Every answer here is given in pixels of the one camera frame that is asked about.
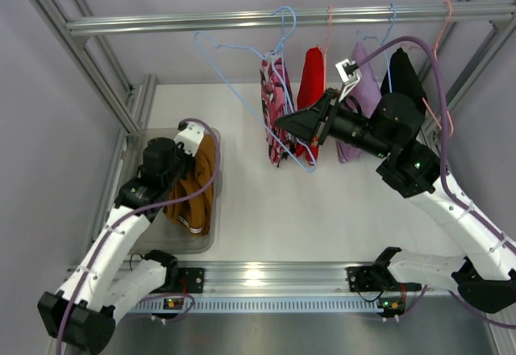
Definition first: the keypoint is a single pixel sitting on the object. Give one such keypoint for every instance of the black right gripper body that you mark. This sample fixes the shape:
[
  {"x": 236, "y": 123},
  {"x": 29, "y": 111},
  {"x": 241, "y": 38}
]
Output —
[{"x": 322, "y": 118}]

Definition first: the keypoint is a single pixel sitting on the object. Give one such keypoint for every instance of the right aluminium frame post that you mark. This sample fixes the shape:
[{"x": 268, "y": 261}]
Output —
[{"x": 466, "y": 51}]

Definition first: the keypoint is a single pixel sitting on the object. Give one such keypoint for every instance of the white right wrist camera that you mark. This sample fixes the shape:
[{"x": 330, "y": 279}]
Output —
[{"x": 350, "y": 75}]

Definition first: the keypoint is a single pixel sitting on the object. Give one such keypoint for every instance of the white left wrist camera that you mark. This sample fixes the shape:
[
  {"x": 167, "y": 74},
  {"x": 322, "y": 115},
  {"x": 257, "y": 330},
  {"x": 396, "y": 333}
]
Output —
[{"x": 190, "y": 137}]

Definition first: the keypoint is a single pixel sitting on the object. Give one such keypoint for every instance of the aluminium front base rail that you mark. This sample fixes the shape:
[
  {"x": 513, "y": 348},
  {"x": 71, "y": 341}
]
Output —
[{"x": 213, "y": 279}]

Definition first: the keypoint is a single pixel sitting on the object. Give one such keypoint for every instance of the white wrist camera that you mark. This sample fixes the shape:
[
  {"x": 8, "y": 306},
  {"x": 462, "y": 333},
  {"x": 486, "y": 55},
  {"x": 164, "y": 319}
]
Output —
[
  {"x": 190, "y": 137},
  {"x": 350, "y": 75}
]

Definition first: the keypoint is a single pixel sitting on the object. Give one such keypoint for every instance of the clear plastic bin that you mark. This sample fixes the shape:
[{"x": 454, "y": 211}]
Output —
[{"x": 187, "y": 227}]

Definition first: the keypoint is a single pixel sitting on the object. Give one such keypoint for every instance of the aluminium frame post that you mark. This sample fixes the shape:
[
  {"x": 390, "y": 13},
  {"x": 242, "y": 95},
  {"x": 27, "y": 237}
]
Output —
[
  {"x": 466, "y": 51},
  {"x": 132, "y": 107}
]

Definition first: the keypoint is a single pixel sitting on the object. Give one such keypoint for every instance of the aluminium hanging rail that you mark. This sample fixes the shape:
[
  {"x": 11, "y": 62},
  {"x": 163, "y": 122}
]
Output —
[{"x": 113, "y": 25}]

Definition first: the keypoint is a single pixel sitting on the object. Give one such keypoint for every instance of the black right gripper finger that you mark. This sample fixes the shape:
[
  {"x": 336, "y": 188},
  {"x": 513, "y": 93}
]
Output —
[
  {"x": 303, "y": 127},
  {"x": 321, "y": 107}
]

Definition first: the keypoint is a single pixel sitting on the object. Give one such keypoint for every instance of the pink patterned trousers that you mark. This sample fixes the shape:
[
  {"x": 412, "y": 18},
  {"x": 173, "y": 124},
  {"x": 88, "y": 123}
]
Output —
[{"x": 276, "y": 102}]

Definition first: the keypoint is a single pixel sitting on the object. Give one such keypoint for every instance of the black trousers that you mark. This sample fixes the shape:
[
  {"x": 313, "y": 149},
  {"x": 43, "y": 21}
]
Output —
[{"x": 402, "y": 78}]

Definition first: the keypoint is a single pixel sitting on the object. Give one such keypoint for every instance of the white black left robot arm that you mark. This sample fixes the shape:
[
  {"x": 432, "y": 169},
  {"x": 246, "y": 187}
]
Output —
[{"x": 87, "y": 308}]

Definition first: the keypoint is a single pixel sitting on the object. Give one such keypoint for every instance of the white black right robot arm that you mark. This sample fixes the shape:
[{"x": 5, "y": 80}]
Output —
[{"x": 484, "y": 273}]

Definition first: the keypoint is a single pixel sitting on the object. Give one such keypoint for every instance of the left aluminium frame post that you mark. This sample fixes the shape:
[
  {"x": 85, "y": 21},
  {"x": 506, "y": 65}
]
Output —
[{"x": 132, "y": 107}]

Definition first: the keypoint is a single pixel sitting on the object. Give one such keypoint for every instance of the blue hanger with lilac trousers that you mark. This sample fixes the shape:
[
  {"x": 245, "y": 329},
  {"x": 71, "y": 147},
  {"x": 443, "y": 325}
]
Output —
[{"x": 384, "y": 40}]

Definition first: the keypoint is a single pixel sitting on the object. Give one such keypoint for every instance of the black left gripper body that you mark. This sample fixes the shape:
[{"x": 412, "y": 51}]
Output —
[{"x": 176, "y": 163}]

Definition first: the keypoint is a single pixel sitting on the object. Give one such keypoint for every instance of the grey slotted cable duct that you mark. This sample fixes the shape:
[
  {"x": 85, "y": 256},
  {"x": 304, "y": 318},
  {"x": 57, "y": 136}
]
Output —
[{"x": 337, "y": 304}]

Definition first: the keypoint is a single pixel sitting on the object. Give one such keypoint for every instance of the lilac trousers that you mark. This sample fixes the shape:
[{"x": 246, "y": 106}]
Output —
[{"x": 367, "y": 93}]

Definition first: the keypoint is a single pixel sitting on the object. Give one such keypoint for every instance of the red trousers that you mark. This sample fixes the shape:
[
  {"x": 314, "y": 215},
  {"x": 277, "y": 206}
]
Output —
[{"x": 312, "y": 84}]

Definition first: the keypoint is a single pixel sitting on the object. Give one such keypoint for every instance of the pink hanger with red trousers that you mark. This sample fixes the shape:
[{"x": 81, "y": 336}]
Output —
[{"x": 329, "y": 21}]

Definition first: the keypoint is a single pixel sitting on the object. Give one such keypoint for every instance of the blue hanger with brown trousers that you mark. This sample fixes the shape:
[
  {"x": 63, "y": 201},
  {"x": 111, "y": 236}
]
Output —
[{"x": 248, "y": 94}]

